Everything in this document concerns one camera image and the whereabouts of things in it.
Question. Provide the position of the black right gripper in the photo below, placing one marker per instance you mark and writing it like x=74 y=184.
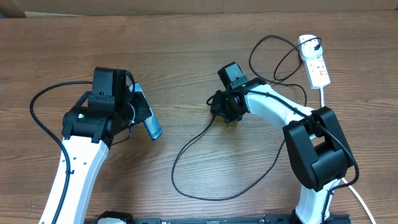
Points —
x=219 y=111

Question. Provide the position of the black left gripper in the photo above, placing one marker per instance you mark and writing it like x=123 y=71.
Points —
x=143 y=110

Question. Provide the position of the blue Samsung Galaxy smartphone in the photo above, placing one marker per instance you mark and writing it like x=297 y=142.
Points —
x=151 y=123

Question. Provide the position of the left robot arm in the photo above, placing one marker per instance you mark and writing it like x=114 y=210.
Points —
x=115 y=103

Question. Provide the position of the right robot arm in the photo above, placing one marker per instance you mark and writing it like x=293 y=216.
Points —
x=318 y=151

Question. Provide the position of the white USB charger plug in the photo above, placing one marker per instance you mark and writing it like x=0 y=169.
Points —
x=310 y=47

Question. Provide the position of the white power strip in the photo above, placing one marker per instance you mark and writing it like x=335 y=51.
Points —
x=317 y=73

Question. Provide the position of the brown cardboard backdrop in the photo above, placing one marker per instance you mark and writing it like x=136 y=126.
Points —
x=22 y=8

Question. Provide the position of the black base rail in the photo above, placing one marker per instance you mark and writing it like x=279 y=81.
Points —
x=122 y=217

